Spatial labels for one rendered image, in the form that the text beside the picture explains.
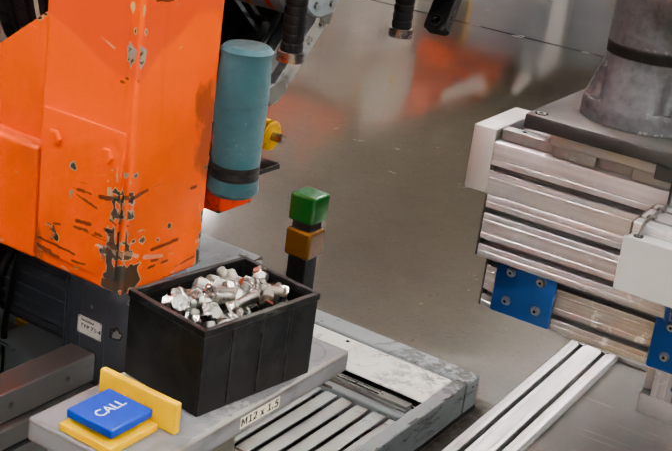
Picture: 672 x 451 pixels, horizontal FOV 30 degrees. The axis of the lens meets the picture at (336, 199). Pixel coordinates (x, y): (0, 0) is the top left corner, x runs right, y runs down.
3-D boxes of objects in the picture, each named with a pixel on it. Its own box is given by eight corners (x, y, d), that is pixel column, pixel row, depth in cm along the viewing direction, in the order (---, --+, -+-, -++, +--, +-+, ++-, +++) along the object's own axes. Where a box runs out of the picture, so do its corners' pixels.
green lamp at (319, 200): (303, 212, 171) (307, 184, 170) (327, 220, 169) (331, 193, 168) (286, 218, 168) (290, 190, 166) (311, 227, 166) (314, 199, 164)
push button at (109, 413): (107, 403, 149) (108, 386, 148) (152, 425, 145) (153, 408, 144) (65, 424, 143) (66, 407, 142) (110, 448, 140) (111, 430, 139)
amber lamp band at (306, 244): (299, 245, 173) (302, 218, 171) (323, 254, 171) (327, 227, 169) (282, 253, 169) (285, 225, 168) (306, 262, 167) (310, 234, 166)
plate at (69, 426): (107, 405, 150) (107, 398, 149) (157, 430, 146) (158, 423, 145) (58, 430, 143) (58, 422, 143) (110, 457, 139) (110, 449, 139)
